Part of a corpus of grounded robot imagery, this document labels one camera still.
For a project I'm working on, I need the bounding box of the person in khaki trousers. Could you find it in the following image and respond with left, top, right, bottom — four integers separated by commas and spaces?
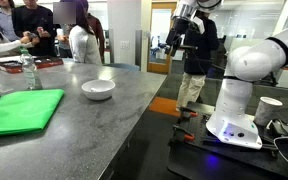
175, 11, 221, 113

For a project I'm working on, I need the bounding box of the red and black tray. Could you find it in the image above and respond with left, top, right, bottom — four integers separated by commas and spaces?
0, 55, 65, 75

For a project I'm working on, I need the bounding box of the grey blue chair back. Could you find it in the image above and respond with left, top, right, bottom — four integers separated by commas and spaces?
103, 62, 141, 72

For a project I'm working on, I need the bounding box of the person in light blue shirt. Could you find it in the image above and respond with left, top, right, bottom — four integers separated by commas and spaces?
0, 0, 21, 43

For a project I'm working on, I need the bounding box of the wooden door frame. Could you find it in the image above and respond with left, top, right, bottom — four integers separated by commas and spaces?
146, 1, 178, 75

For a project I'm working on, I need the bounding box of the clear plastic water bottle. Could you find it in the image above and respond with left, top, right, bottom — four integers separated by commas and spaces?
19, 46, 38, 91

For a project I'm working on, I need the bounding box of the person in grey white sweater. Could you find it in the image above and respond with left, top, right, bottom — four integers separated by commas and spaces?
59, 0, 103, 65

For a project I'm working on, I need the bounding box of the white wall switch plate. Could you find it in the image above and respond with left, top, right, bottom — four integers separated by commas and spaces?
119, 40, 131, 51

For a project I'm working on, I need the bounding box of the person in black sweater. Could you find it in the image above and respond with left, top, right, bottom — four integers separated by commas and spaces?
11, 0, 58, 58

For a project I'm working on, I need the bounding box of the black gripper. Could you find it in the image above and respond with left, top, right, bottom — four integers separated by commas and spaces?
165, 17, 191, 58

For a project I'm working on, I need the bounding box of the green folded cloth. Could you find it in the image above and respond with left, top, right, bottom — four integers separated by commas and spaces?
0, 88, 66, 139

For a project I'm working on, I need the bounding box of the white paper cup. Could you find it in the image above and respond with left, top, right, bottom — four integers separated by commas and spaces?
253, 96, 284, 127

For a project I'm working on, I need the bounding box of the white ceramic bowl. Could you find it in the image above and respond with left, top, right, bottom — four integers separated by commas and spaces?
81, 79, 117, 102

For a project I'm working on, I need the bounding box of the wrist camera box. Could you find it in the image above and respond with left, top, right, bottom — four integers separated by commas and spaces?
191, 16, 206, 35

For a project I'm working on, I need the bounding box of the orange handled black clamp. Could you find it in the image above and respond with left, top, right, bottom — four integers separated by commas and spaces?
178, 106, 199, 119
171, 124, 196, 143

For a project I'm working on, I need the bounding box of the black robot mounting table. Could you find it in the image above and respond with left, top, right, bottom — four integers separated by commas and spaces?
166, 101, 288, 180

